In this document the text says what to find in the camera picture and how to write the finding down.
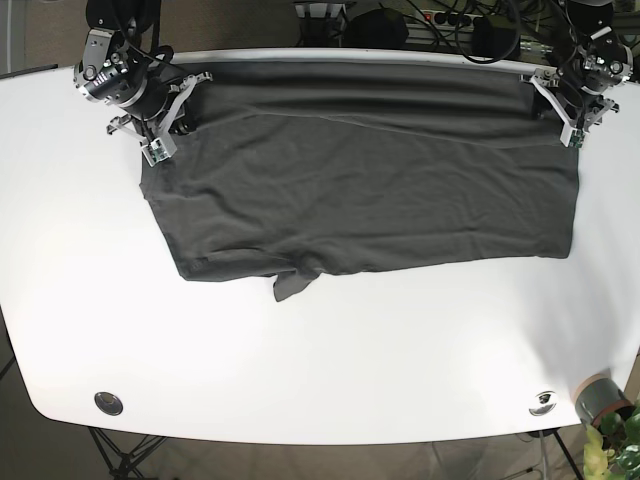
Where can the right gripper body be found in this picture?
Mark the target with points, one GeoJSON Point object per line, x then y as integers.
{"type": "Point", "coordinates": [154, 110]}

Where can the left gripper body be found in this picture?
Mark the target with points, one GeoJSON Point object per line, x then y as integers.
{"type": "Point", "coordinates": [576, 89]}

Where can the dark grey T-shirt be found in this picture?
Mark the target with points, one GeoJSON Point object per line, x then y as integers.
{"type": "Point", "coordinates": [299, 169]}

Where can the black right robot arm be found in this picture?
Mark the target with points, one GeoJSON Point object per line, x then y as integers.
{"type": "Point", "coordinates": [138, 22]}

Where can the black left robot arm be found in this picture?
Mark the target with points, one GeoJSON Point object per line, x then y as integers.
{"type": "Point", "coordinates": [583, 23]}

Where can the grey plant pot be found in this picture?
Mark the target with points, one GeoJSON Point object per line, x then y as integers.
{"type": "Point", "coordinates": [597, 396]}

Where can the right metal table grommet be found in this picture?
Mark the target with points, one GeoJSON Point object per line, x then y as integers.
{"type": "Point", "coordinates": [543, 403]}

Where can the metal table grommet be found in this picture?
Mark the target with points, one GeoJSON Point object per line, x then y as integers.
{"type": "Point", "coordinates": [108, 403]}
{"type": "Point", "coordinates": [543, 403]}

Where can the left metal table grommet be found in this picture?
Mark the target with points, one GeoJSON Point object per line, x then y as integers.
{"type": "Point", "coordinates": [108, 403]}

